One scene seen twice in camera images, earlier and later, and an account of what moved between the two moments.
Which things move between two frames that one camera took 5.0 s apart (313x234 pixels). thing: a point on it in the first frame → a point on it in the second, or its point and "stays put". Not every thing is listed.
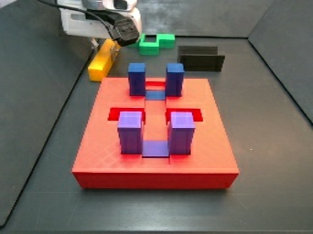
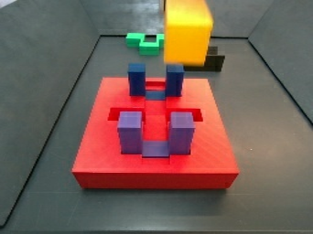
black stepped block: x=201 y=58 stays put
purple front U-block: x=179 y=141 stays put
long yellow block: x=103 y=59 → x=187 y=31
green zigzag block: x=153 y=41 stays put
